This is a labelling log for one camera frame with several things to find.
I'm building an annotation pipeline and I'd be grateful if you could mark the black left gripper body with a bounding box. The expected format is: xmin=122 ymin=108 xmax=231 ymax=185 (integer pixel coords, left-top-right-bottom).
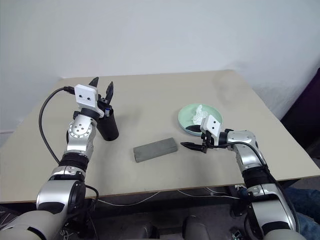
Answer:
xmin=96 ymin=93 xmax=113 ymax=117

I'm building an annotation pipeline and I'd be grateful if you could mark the white cable under table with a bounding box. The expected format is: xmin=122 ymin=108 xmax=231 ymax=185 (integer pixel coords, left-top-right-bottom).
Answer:
xmin=96 ymin=190 xmax=161 ymax=207
xmin=177 ymin=189 xmax=241 ymax=200

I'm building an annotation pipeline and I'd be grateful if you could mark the dark rounded shape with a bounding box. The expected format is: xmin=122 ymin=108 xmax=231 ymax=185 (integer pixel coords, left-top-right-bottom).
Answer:
xmin=134 ymin=222 xmax=161 ymax=240
xmin=182 ymin=215 xmax=208 ymax=240

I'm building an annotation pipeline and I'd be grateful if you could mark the blue jeans leg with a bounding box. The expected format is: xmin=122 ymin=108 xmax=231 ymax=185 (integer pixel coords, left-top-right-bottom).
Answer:
xmin=283 ymin=186 xmax=320 ymax=240

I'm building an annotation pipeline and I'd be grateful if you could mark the grey glasses case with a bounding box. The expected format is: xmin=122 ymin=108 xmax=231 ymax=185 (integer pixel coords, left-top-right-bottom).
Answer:
xmin=133 ymin=136 xmax=179 ymax=164

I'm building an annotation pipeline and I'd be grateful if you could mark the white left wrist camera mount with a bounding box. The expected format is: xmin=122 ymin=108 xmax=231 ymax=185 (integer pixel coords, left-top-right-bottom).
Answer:
xmin=74 ymin=84 xmax=105 ymax=118

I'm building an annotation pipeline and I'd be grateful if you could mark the dark rug with white lines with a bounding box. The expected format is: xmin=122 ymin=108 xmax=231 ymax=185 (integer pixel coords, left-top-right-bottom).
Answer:
xmin=0 ymin=202 xmax=26 ymax=227

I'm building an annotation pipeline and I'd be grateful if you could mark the dark purple furniture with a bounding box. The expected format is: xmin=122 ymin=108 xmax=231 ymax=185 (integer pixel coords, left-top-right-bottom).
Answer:
xmin=279 ymin=66 xmax=320 ymax=156

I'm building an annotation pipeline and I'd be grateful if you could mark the white tissue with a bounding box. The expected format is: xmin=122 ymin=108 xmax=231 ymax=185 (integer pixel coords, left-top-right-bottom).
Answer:
xmin=191 ymin=104 xmax=210 ymax=125

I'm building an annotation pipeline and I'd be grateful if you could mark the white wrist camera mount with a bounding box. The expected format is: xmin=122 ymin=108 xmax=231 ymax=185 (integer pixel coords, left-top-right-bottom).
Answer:
xmin=199 ymin=114 xmax=223 ymax=141
xmin=74 ymin=84 xmax=105 ymax=118

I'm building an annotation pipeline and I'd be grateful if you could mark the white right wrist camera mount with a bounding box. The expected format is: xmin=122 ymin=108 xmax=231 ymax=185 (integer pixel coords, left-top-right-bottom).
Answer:
xmin=199 ymin=114 xmax=223 ymax=141

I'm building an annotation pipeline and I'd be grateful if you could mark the green plastic plate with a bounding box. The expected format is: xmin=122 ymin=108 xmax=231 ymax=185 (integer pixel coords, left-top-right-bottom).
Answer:
xmin=177 ymin=103 xmax=223 ymax=133

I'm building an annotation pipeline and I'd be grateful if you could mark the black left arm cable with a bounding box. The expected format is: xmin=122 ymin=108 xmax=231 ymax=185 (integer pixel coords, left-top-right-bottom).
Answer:
xmin=39 ymin=86 xmax=76 ymax=166

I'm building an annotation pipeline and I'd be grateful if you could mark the black table frame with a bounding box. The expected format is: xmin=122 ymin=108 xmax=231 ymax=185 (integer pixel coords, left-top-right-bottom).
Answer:
xmin=84 ymin=178 xmax=301 ymax=218

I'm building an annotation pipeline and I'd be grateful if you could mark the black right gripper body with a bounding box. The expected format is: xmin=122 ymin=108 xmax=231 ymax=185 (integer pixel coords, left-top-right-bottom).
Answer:
xmin=199 ymin=131 xmax=216 ymax=154

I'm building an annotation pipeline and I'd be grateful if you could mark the black plastic cup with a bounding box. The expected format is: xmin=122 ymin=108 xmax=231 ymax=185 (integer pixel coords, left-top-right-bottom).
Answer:
xmin=96 ymin=107 xmax=120 ymax=142

